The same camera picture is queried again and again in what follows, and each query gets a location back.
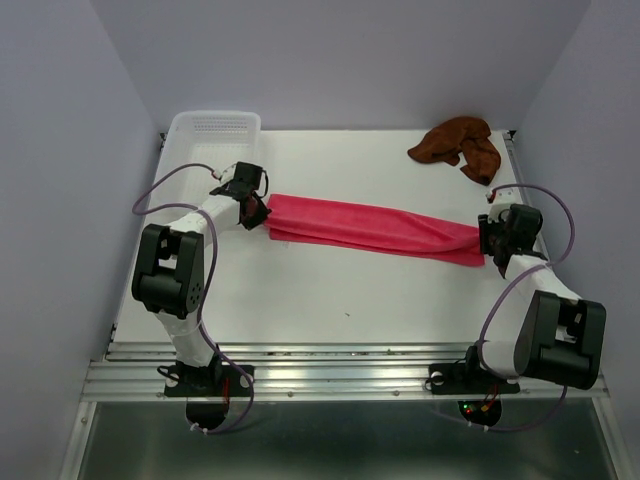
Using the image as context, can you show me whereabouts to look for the aluminium front mounting rail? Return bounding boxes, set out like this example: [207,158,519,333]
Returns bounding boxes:
[79,342,612,404]

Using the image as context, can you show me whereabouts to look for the aluminium table edge rail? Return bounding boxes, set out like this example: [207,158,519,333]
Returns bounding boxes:
[502,129,581,351]

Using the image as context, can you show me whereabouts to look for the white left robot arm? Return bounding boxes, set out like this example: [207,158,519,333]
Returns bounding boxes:
[131,162,271,394]

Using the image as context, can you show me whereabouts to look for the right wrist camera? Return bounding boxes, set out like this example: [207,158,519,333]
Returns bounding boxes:
[486,186,521,206]

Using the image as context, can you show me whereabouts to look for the pink microfibre towel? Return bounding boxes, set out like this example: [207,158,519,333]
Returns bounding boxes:
[266,194,485,268]

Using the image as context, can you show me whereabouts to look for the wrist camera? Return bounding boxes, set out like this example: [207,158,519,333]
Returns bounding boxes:
[212,163,237,184]
[486,186,521,206]

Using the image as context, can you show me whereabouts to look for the white plastic basket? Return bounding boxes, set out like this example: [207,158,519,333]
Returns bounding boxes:
[151,110,263,205]

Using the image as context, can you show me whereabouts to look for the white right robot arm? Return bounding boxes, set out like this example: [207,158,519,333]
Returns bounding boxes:
[460,202,607,390]

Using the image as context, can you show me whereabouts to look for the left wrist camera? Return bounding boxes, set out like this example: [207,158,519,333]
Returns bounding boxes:
[212,163,237,184]

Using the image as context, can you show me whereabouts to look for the brown microfibre towel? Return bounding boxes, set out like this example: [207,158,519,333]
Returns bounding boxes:
[407,116,501,186]

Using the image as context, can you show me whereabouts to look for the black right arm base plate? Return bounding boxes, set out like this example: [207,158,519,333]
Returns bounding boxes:
[425,362,520,396]

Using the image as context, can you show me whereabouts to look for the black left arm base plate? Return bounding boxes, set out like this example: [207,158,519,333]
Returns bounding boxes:
[156,362,250,398]

